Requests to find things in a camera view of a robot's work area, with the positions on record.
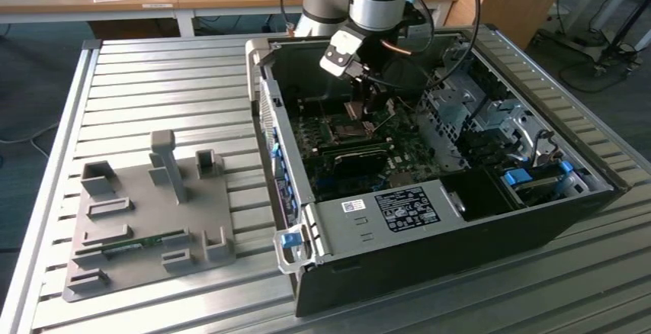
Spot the silver CPU plate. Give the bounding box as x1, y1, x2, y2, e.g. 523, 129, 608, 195
344, 100, 368, 123

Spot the metal locking lever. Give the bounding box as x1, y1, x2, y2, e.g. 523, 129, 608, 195
373, 114, 396, 137

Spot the CPU socket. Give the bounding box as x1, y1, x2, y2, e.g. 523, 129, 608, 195
323, 112, 377, 143

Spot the black RAM slot row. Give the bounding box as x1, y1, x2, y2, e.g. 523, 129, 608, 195
319, 140, 396, 159

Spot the metal drive cage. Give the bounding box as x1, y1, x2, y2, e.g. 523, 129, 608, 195
413, 40, 540, 171

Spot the green motherboard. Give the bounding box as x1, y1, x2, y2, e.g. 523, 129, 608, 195
288, 96, 461, 202

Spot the black graphics card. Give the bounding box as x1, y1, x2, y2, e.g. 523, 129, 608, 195
323, 146, 391, 181

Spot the wooden cabinet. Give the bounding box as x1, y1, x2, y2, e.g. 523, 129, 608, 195
471, 0, 580, 50

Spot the silver power supply unit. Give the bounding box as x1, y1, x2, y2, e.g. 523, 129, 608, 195
304, 179, 467, 265

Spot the blue disk carrier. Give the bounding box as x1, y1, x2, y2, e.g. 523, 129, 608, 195
500, 169, 533, 189

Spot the black PC case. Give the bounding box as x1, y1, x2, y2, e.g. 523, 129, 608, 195
244, 24, 636, 318

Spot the grey parts rack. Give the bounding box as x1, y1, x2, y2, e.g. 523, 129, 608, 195
60, 130, 240, 304

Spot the green RAM stick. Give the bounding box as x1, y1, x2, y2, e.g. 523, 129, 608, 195
100, 230, 185, 254

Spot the copper coloured cable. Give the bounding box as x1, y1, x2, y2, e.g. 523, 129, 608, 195
379, 40, 409, 56

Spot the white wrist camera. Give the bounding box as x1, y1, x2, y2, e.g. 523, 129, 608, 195
319, 28, 368, 80

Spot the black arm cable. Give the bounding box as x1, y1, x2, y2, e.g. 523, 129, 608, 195
405, 0, 481, 87

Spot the black cable bundle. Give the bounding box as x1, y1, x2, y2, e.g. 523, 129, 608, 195
525, 127, 563, 169

